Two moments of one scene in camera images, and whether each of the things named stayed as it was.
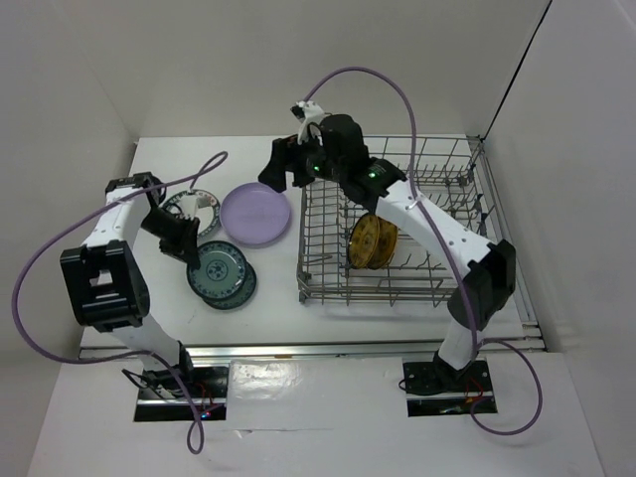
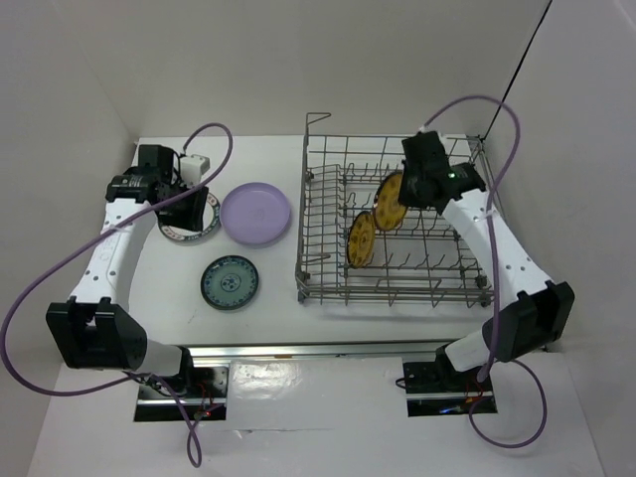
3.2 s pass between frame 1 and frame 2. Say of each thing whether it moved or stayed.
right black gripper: moved
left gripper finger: moved
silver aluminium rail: stayed
